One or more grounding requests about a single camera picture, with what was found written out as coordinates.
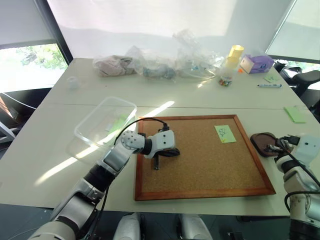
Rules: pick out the dark brown wooden tray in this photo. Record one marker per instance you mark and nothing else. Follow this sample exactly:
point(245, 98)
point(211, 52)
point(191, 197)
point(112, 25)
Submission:
point(261, 143)

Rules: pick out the large crumpled clear plastic bag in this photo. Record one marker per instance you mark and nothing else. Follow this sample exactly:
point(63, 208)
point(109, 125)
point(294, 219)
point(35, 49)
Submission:
point(195, 57)

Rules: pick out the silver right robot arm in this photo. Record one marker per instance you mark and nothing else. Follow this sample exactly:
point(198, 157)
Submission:
point(297, 175)

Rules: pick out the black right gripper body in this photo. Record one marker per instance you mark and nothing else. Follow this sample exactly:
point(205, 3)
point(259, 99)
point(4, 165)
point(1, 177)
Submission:
point(284, 149)

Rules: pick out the clear jar of coloured pushpins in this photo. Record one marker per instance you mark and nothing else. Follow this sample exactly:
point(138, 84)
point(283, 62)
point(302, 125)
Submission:
point(227, 72)

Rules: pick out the purple tissue box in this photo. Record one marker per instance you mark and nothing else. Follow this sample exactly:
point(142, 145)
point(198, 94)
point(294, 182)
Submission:
point(256, 63)

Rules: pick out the cork board with wooden frame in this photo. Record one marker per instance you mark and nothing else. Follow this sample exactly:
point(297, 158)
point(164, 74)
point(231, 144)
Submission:
point(200, 160)

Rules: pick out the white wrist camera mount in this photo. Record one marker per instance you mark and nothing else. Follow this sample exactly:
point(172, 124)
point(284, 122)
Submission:
point(306, 147)
point(162, 142)

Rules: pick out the small green paper note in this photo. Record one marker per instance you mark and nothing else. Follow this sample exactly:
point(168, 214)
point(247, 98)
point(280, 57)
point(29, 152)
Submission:
point(271, 78)

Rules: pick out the black office chair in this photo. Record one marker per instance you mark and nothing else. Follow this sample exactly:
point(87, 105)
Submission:
point(302, 80)

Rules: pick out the blue marker pen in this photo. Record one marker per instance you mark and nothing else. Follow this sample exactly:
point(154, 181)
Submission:
point(270, 85)

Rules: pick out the plain green sticky note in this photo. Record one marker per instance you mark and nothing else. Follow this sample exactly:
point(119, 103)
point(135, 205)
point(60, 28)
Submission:
point(118, 123)

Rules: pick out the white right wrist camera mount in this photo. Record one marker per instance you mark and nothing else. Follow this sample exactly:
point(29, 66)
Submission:
point(306, 147)

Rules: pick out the silver rounded robot leg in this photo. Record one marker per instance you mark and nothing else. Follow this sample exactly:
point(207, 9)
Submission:
point(193, 227)
point(127, 226)

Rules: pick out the dark chair with brown seat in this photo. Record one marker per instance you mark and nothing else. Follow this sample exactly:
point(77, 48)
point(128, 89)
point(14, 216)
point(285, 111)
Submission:
point(15, 112)

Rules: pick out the green note with scribbles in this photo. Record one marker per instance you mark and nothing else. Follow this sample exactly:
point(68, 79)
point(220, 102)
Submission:
point(225, 133)

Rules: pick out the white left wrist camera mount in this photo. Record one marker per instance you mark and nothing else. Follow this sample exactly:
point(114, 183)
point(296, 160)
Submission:
point(162, 142)

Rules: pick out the clear bag with pink cloth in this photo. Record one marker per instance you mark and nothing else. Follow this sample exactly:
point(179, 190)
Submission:
point(112, 66)

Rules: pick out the small white round object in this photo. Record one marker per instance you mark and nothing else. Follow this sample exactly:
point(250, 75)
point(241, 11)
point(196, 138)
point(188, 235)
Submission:
point(73, 83)

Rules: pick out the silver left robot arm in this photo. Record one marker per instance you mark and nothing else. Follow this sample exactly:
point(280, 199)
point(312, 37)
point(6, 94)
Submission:
point(112, 160)

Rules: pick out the green sticky note pad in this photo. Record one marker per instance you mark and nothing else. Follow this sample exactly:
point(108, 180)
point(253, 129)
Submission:
point(295, 114)

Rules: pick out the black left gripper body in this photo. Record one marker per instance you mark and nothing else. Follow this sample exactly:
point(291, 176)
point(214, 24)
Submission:
point(167, 153)

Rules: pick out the clear plastic box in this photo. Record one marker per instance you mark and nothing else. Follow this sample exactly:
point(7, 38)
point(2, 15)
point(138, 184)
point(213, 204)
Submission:
point(100, 130)

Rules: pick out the clear bag with blue-grey items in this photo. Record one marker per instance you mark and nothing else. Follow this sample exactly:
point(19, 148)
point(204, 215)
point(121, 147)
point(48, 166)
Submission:
point(155, 71)

